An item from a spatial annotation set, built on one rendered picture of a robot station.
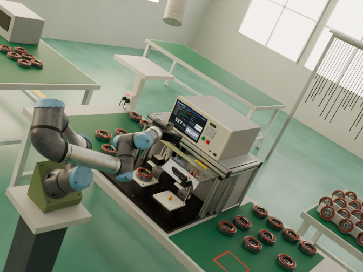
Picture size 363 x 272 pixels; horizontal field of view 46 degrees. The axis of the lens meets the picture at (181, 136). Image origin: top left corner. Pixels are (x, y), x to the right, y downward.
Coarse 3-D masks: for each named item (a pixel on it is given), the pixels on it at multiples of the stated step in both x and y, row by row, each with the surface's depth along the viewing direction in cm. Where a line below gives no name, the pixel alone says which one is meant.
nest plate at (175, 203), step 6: (162, 192) 265; (168, 192) 268; (156, 198) 258; (162, 198) 259; (168, 198) 262; (174, 198) 265; (162, 204) 255; (168, 204) 256; (174, 204) 259; (180, 204) 261
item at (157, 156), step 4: (152, 156) 273; (156, 156) 274; (160, 156) 276; (152, 160) 273; (156, 160) 271; (160, 160) 271; (164, 160) 275; (152, 164) 271; (156, 164) 271; (160, 164) 273
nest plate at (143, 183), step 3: (135, 171) 275; (135, 177) 269; (135, 180) 267; (138, 180) 267; (141, 180) 268; (153, 180) 274; (156, 180) 275; (138, 183) 266; (141, 183) 265; (144, 183) 266; (147, 183) 268; (150, 183) 269; (153, 183) 272; (144, 186) 265
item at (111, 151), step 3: (105, 144) 291; (102, 147) 286; (105, 147) 289; (108, 147) 291; (111, 147) 291; (102, 150) 285; (105, 150) 284; (108, 150) 287; (111, 150) 289; (114, 150) 289; (105, 153) 284; (108, 153) 284; (111, 153) 284; (114, 153) 285; (114, 156) 287
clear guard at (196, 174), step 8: (168, 160) 245; (176, 160) 245; (184, 160) 249; (192, 160) 254; (200, 160) 258; (168, 168) 242; (184, 168) 240; (192, 168) 244; (200, 168) 248; (208, 168) 252; (176, 176) 238; (192, 176) 236; (200, 176) 239; (208, 176) 243; (216, 176) 247; (184, 184) 235; (192, 184) 234
